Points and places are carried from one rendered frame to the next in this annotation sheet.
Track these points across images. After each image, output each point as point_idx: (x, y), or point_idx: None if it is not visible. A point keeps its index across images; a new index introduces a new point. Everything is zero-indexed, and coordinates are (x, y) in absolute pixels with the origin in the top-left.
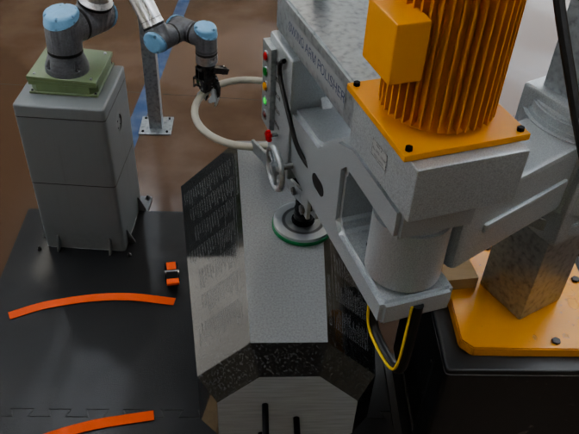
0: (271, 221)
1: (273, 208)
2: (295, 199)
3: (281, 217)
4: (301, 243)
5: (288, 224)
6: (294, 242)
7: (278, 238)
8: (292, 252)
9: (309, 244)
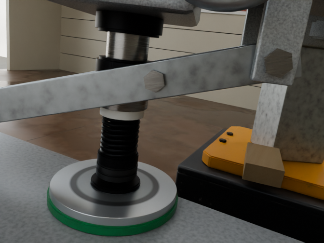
0: (60, 223)
1: (27, 205)
2: (109, 134)
3: (80, 198)
4: (168, 212)
5: (109, 199)
6: (159, 219)
7: (122, 237)
8: (180, 238)
9: (176, 206)
